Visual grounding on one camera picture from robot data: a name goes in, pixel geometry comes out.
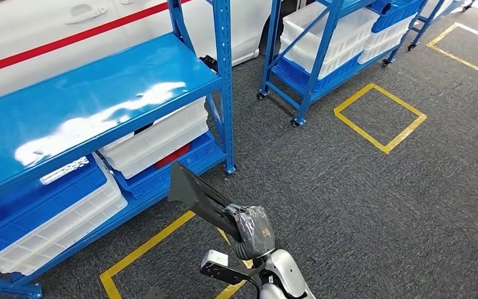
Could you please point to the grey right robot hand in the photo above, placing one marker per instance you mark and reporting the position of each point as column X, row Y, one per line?
column 255, row 231

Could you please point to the black plastic plate frame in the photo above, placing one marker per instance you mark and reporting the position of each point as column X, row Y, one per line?
column 193, row 194

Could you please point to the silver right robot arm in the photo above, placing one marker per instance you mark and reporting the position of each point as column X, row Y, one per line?
column 286, row 268

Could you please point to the blue wheeled shelf rack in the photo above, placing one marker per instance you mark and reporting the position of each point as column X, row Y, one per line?
column 428, row 21
column 313, row 78

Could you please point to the black ribbed plastic part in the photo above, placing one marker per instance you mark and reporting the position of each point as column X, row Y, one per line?
column 209, row 64

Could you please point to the blue metal shelf rack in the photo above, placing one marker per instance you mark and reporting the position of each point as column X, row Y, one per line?
column 57, row 103

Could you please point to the red plastic item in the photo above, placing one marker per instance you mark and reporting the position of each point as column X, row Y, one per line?
column 173, row 157

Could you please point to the white plastic crate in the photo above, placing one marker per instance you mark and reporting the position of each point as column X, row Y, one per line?
column 160, row 136
column 57, row 239
column 387, row 39
column 346, row 29

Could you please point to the white car with red stripe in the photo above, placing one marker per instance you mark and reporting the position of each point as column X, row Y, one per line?
column 16, row 33

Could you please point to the pale wrist camera on bracket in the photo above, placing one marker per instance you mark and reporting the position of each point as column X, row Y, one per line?
column 214, row 259

